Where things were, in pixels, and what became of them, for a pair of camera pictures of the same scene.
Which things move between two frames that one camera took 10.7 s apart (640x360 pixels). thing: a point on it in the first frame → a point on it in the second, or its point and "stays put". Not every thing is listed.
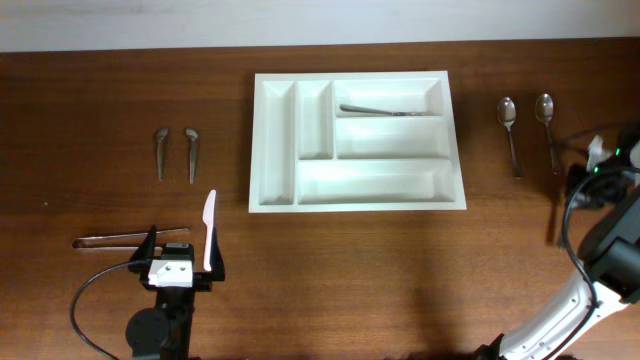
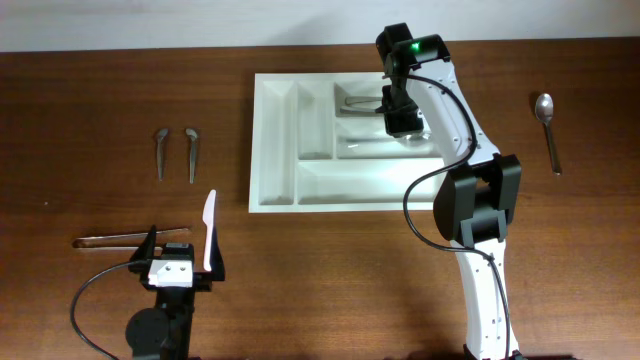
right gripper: [583, 199] → [392, 124]
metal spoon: [544, 109] stays put
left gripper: [203, 281] stays put
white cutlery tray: [354, 141] stays put
